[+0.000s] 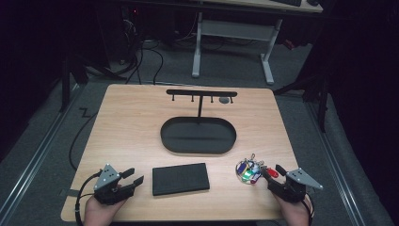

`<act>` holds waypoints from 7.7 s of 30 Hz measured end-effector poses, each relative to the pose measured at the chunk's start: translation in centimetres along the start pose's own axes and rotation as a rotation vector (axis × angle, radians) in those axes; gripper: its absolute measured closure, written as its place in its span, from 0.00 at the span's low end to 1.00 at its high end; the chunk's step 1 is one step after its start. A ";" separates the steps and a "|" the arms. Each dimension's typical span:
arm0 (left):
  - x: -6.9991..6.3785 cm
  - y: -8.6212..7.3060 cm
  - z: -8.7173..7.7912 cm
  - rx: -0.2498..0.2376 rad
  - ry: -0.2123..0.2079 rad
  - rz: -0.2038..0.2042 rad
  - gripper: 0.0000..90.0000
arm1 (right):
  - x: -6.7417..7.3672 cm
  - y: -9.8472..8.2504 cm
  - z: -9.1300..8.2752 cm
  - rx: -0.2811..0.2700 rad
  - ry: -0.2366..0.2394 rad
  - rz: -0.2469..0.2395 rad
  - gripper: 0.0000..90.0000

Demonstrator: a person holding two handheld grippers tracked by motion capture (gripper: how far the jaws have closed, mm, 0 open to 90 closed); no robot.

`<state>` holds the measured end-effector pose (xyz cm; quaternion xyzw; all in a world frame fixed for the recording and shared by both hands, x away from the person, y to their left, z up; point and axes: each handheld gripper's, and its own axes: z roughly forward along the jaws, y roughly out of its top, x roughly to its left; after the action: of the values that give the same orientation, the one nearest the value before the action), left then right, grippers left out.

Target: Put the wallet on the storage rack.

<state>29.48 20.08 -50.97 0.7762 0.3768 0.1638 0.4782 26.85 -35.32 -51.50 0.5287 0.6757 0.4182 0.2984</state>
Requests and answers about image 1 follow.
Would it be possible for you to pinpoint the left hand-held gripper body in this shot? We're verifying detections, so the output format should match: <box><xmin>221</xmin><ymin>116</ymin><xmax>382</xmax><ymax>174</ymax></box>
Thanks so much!
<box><xmin>93</xmin><ymin>163</ymin><xmax>136</xmax><ymax>206</ymax></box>

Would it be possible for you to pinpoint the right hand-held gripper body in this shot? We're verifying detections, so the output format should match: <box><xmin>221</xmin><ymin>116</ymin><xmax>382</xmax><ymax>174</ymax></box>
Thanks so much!
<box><xmin>268</xmin><ymin>168</ymin><xmax>324</xmax><ymax>203</ymax></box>

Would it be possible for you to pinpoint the key bunch with colourful tags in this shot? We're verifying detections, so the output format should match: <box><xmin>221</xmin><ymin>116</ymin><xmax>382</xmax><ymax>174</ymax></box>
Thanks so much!
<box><xmin>234</xmin><ymin>153</ymin><xmax>280</xmax><ymax>186</ymax></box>

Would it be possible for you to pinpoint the black wallet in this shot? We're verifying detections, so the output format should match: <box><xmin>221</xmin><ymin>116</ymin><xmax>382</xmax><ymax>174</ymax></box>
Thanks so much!
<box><xmin>152</xmin><ymin>162</ymin><xmax>211</xmax><ymax>197</ymax></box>

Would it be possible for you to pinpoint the black key stand with tray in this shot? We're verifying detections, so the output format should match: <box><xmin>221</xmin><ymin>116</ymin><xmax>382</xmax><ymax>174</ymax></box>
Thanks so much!
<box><xmin>159</xmin><ymin>89</ymin><xmax>238</xmax><ymax>155</ymax></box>

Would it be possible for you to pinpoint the person's right hand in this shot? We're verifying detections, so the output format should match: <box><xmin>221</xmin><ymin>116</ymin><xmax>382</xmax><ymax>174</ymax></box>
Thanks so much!
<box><xmin>274</xmin><ymin>194</ymin><xmax>314</xmax><ymax>226</ymax></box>

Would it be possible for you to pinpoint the person's left hand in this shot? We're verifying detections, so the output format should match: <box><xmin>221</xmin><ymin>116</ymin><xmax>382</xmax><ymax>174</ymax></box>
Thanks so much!
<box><xmin>84</xmin><ymin>195</ymin><xmax>126</xmax><ymax>226</ymax></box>

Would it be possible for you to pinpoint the grey tape piece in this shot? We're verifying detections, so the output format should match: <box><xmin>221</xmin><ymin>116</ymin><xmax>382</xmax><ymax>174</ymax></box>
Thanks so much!
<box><xmin>58</xmin><ymin>188</ymin><xmax>83</xmax><ymax>199</ymax></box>

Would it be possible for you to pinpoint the black metal stand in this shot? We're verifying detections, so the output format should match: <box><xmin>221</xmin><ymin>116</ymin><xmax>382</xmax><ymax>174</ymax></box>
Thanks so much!
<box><xmin>59</xmin><ymin>46</ymin><xmax>126</xmax><ymax>114</ymax></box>
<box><xmin>273</xmin><ymin>73</ymin><xmax>330</xmax><ymax>134</ymax></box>

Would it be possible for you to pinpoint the dark computer tower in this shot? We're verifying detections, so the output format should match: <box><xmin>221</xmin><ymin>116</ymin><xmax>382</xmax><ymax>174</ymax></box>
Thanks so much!
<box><xmin>120</xmin><ymin>5</ymin><xmax>143</xmax><ymax>65</ymax></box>

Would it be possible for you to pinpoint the black keyboard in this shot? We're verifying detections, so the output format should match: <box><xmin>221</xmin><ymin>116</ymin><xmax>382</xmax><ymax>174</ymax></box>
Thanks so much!
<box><xmin>271</xmin><ymin>0</ymin><xmax>303</xmax><ymax>8</ymax></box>

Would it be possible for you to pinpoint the right hand-held gripper black cable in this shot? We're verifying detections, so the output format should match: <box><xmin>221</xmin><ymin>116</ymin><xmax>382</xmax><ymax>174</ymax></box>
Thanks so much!
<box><xmin>300</xmin><ymin>193</ymin><xmax>315</xmax><ymax>226</ymax></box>

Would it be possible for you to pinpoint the hand-held gripper black cable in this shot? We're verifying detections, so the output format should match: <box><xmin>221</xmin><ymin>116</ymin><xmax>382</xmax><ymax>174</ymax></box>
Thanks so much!
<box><xmin>74</xmin><ymin>169</ymin><xmax>104</xmax><ymax>226</ymax></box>
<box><xmin>300</xmin><ymin>193</ymin><xmax>315</xmax><ymax>226</ymax></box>

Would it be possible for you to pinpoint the left hand-held gripper black cable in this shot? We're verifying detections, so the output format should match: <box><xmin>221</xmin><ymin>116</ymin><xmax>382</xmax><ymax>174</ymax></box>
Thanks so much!
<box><xmin>74</xmin><ymin>169</ymin><xmax>104</xmax><ymax>226</ymax></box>

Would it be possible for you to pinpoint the grey metal floor rail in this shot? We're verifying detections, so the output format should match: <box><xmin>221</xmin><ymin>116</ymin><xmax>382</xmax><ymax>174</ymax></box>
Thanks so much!
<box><xmin>0</xmin><ymin>84</ymin><xmax>81</xmax><ymax>218</ymax></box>
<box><xmin>305</xmin><ymin>101</ymin><xmax>369</xmax><ymax>226</ymax></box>

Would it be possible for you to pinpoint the black cable on floor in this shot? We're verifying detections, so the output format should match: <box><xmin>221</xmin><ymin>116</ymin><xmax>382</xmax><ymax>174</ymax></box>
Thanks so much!
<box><xmin>68</xmin><ymin>106</ymin><xmax>99</xmax><ymax>172</ymax></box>

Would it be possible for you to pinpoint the bundle of black floor cables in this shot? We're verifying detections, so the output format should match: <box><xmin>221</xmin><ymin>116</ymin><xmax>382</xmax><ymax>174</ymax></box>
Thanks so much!
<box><xmin>116</xmin><ymin>39</ymin><xmax>165</xmax><ymax>86</ymax></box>

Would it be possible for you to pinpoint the desk with white metal frame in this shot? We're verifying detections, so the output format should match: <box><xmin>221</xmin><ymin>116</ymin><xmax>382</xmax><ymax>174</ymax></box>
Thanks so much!
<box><xmin>191</xmin><ymin>0</ymin><xmax>324</xmax><ymax>86</ymax></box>

